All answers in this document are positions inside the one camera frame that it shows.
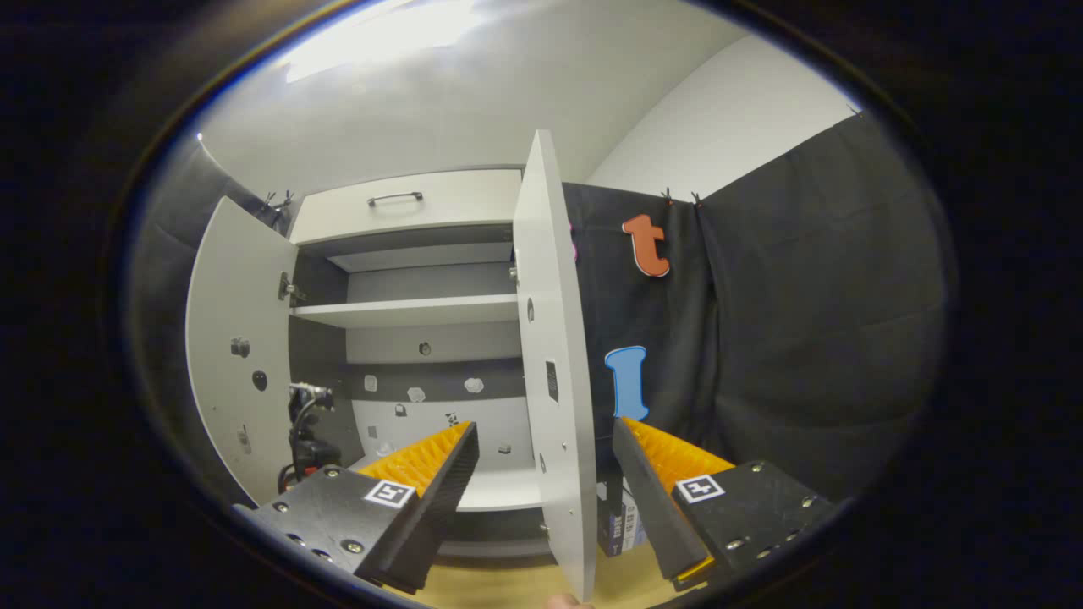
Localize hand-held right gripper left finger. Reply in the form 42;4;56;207
230;420;481;596

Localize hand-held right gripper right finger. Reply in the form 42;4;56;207
611;416;838;593

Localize white cabinet door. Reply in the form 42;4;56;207
511;129;600;604
185;196;300;507

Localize white cabinet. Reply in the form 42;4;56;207
286;165;547;559

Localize white cabinet shelf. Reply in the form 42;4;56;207
290;294;520;330

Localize small blue box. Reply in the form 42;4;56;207
596;478;649;558

